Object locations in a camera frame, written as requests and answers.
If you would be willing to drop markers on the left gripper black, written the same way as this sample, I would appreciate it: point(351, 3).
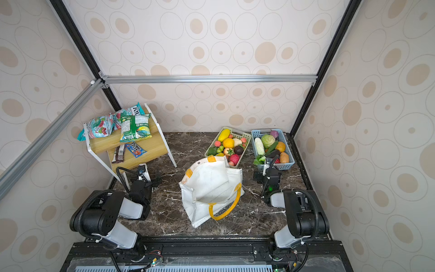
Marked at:
point(149, 183)

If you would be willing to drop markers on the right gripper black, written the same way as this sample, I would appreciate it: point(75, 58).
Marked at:
point(270, 168)

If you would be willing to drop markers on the green leafy vegetable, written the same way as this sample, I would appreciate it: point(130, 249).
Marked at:
point(259, 160)

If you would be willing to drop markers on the black eggplant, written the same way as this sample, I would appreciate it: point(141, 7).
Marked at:
point(273, 154)

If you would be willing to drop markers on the white napa cabbage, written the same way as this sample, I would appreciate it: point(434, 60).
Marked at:
point(259, 146)

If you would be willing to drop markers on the green cucumber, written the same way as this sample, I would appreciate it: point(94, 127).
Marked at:
point(272, 148)

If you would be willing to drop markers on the white grocery bag yellow handles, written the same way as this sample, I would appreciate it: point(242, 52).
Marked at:
point(210, 189)

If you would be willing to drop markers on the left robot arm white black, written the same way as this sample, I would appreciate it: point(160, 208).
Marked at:
point(97, 218)

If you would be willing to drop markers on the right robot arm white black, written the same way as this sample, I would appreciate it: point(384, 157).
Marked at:
point(306, 219)

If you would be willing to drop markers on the green snack bag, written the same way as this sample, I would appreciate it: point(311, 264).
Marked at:
point(135, 128)

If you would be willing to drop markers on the teal red snack bag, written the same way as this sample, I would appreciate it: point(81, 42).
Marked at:
point(100, 127)

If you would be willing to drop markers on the teal snack bag rear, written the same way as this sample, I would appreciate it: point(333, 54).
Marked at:
point(132, 111)

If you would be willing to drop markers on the blue candy packet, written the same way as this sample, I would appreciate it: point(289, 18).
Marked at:
point(135, 149)

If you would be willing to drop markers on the brown potato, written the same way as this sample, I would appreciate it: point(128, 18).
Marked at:
point(284, 158)

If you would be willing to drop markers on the brown chocolate bar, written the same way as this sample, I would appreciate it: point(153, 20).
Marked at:
point(118, 154)

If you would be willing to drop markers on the orange fruit in blue basket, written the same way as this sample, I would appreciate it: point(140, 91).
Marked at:
point(280, 147)

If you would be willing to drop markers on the green round cabbage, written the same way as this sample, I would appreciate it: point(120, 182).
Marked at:
point(268, 140)

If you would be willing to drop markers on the pink dragon fruit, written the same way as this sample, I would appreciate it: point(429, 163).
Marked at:
point(234, 159)

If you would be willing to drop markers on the dark brown avocado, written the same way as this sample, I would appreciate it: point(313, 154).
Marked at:
point(239, 150)

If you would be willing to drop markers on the blue vegetable basket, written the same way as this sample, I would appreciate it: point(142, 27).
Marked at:
point(282, 167)

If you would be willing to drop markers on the green fruit basket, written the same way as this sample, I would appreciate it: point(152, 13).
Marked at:
point(217, 149)

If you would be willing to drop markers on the orange in green basket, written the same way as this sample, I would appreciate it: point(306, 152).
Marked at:
point(228, 143)

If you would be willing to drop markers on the wooden two-tier shelf white frame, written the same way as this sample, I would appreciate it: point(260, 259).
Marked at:
point(102, 149)

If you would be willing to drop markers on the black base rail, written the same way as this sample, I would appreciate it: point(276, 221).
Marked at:
point(208, 254)

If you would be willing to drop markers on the horizontal aluminium rail back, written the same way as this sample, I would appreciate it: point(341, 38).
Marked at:
point(202, 79)

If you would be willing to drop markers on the diagonal aluminium rail left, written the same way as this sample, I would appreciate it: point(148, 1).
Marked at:
point(19, 167)

